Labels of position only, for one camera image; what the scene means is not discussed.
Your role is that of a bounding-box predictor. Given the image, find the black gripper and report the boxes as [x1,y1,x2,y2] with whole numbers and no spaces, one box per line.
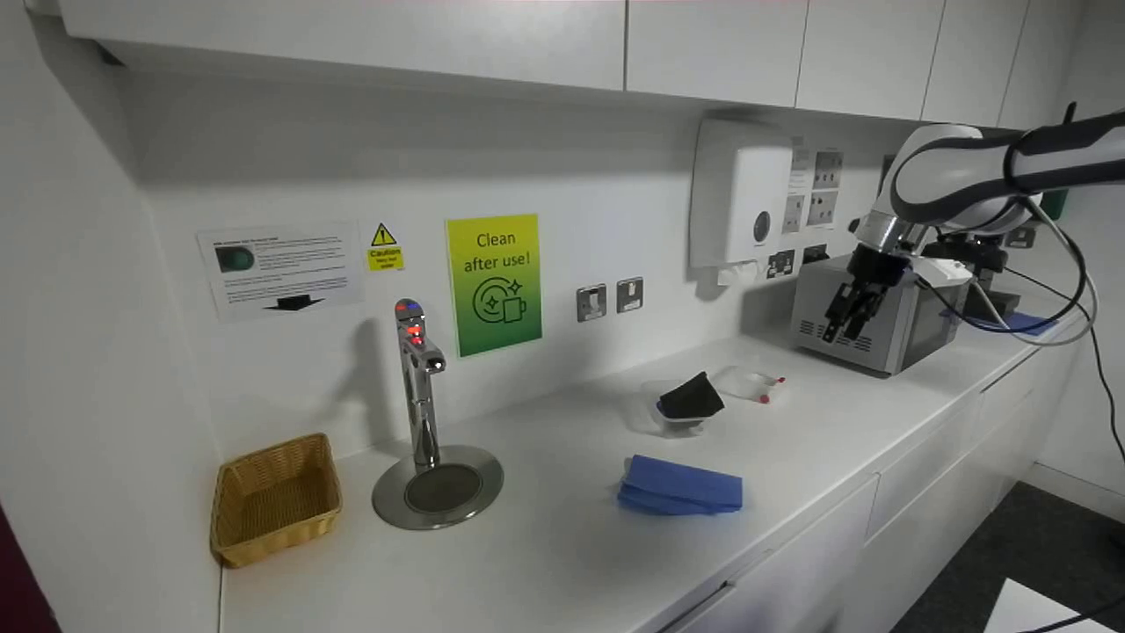
[819,212,914,347]

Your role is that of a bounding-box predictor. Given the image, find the blue towel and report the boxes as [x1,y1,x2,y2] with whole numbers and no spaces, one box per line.
[614,453,747,519]

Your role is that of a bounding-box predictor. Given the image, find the white paper towel dispenser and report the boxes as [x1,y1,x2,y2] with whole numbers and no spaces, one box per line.
[685,117,801,287]

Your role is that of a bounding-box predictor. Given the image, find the grey metal appliance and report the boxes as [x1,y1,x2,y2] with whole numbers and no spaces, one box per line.
[784,254,978,381]

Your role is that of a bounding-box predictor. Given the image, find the clear rectangular container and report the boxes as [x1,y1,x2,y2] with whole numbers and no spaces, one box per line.
[710,363,792,408]

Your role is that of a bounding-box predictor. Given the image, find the flat blue item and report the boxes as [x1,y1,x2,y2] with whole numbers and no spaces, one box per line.
[963,308,1061,341]

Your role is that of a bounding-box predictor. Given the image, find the white base cabinets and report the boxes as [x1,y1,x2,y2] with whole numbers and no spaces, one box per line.
[647,338,1081,633]

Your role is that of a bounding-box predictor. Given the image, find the white floor plate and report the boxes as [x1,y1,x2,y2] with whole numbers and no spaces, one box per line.
[979,578,1117,633]

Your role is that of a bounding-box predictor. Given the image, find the green yellow cleaning poster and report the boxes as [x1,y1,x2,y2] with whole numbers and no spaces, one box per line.
[443,212,543,358]

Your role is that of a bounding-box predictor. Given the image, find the chrome water tap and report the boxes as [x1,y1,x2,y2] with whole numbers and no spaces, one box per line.
[390,297,453,472]

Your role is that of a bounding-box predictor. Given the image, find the yellow warning sign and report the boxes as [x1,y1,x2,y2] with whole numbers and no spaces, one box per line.
[365,218,409,277]

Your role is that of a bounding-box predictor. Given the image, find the white instruction sign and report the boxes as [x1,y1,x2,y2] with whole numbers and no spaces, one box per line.
[192,226,365,319]

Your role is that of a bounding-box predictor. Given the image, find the wicker basket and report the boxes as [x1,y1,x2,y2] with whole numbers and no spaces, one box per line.
[208,433,345,572]

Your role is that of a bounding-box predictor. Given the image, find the white wall notices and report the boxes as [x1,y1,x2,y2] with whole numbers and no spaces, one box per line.
[781,147,848,231]

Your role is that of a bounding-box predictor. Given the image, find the white wall cabinets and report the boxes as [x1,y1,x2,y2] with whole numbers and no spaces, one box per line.
[52,0,1085,134]

